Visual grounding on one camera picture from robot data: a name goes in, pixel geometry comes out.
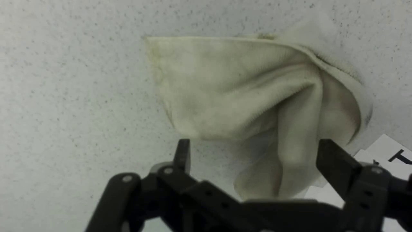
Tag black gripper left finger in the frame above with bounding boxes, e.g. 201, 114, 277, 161
85, 138, 242, 232

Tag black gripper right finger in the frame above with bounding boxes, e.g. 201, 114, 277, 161
316, 138, 412, 232

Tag beige cloth towel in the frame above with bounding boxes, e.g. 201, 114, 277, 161
143, 18, 375, 201

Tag white paper sheet black markers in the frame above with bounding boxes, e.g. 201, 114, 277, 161
352, 133, 412, 182

